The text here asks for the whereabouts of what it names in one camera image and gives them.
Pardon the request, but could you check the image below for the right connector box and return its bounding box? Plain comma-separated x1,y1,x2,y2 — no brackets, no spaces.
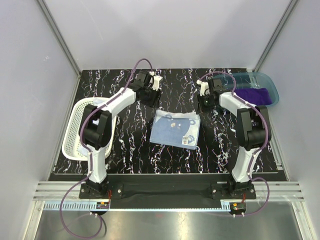
230,202,247,212

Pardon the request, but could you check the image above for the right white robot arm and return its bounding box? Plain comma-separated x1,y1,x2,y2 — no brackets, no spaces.
196,78,272,199

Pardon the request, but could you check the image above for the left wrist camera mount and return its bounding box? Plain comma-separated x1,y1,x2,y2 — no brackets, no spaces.
148,71,163,91

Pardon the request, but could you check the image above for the purple towel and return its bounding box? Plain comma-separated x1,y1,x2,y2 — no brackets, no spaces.
235,88,273,106

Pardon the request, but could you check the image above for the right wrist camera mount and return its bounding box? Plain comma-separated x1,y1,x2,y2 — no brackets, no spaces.
196,79,210,97

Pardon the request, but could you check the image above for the pale lavender towel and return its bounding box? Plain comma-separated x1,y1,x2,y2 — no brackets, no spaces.
78,98,113,150

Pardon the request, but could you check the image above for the white plastic basket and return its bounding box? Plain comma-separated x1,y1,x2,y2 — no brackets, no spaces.
61,97,109,162

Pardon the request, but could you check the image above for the connector box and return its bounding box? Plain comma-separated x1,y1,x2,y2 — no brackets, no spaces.
96,201,110,210
230,202,247,212

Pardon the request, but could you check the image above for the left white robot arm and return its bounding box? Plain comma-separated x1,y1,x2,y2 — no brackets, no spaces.
78,71,163,198

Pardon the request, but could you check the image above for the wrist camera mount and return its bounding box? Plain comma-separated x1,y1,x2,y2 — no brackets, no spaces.
148,71,163,91
196,79,210,97

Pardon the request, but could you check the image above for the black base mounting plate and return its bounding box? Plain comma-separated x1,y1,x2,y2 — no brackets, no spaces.
79,173,257,211

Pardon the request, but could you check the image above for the light blue towel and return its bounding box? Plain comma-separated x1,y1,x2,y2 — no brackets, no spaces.
149,109,201,150

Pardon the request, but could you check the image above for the teal transparent plastic tray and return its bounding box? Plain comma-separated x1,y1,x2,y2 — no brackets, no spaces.
212,71,280,108

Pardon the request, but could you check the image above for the left connector box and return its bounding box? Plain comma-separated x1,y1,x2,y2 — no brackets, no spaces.
96,201,110,210

